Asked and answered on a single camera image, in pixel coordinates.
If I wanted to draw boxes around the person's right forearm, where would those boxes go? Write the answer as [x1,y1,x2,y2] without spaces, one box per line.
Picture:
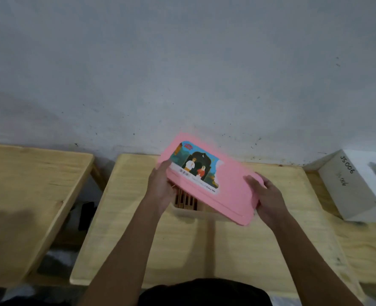
[272,213,364,306]

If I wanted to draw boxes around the plywood table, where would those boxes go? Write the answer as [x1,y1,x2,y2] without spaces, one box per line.
[306,170,376,287]

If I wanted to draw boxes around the person's right hand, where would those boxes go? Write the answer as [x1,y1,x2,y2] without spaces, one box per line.
[242,172,292,232]

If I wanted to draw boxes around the group of tan boxes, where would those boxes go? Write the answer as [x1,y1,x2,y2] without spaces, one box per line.
[174,186,199,211]

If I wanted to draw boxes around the person's black shorts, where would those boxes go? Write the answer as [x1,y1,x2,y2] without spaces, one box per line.
[138,278,273,306]

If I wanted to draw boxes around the pink lid with picture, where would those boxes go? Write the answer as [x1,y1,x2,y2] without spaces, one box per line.
[156,133,267,227]

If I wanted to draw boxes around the person's left forearm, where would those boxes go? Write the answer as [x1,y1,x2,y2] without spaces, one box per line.
[78,199,163,306]

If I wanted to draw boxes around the white cardboard box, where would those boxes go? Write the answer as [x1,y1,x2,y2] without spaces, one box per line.
[302,149,376,224]

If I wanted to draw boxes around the person's left hand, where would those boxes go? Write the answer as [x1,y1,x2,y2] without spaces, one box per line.
[142,159,179,217]

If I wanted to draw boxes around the clear plastic container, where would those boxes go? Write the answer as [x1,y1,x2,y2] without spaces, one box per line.
[168,184,233,223]

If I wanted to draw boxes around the light wooden table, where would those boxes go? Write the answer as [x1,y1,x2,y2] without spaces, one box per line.
[0,142,95,288]

